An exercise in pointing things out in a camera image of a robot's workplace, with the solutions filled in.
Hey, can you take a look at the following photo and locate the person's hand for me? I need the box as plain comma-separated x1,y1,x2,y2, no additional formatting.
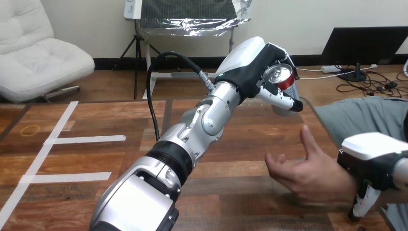
264,125,358,205

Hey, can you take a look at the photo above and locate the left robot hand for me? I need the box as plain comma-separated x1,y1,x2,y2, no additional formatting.
213,36,304,113

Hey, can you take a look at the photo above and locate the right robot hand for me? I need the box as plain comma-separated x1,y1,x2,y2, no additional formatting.
337,132,408,222

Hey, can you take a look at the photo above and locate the red and white drink can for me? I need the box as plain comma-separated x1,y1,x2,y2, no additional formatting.
263,64,301,117

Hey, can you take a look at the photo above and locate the person's body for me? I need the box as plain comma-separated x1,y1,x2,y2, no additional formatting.
314,96,408,231

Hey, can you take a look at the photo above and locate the foil sheet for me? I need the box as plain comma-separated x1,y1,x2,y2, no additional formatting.
140,0,253,37

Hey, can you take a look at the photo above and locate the white power strip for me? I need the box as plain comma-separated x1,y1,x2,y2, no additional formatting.
321,65,342,74

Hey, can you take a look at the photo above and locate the black tripod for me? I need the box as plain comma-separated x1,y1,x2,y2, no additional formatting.
113,19,162,100

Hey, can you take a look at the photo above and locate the dark screen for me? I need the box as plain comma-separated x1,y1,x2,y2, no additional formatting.
320,26,408,83

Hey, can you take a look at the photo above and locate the white cushioned chair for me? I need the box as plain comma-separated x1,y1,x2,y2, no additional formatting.
0,0,95,103

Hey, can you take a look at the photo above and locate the tangle of cables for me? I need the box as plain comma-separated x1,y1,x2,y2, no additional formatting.
296,64,408,98

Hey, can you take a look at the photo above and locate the black cable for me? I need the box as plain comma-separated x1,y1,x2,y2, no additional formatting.
146,51,216,142

